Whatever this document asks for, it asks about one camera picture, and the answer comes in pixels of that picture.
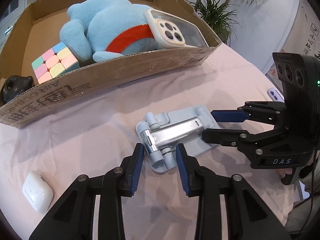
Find blue folding phone stand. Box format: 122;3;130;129
136;105;220;174

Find clear beige phone case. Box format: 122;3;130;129
144;9;208;49

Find pastel rubik's cube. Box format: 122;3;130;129
31;42;80;84

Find person's right hand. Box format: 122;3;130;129
276;168;293;180

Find purple smartphone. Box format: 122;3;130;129
267;88;284;102

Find white earbuds case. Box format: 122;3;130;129
22;171;54;214

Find beige jacket sleeve right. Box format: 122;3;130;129
285;167;319;235

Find blue plush toy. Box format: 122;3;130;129
60;0;160;63

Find brown cardboard box tray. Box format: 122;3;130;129
1;0;221;128

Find grey filing cabinet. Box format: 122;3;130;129
0;0;25;49

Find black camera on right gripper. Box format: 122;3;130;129
272;53;319;135

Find calligraphy wall scroll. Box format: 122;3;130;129
265;0;320;81

